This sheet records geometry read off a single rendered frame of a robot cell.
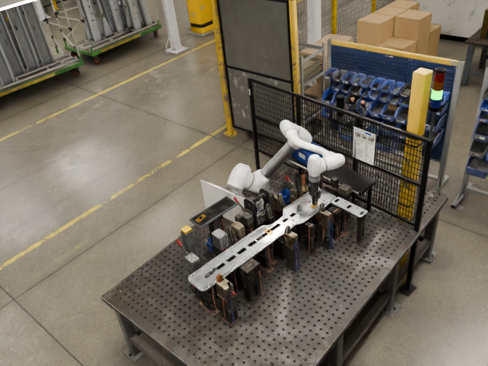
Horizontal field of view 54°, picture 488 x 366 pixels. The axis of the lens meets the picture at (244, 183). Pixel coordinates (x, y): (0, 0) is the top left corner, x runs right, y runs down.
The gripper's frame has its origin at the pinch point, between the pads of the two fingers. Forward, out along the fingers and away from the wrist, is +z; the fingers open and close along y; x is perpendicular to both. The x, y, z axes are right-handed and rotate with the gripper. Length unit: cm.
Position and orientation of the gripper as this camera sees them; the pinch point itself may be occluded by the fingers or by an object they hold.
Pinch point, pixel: (314, 200)
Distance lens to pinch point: 377.2
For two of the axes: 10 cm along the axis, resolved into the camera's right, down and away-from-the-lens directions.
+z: 1.0, 8.1, 5.8
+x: -7.3, 4.5, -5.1
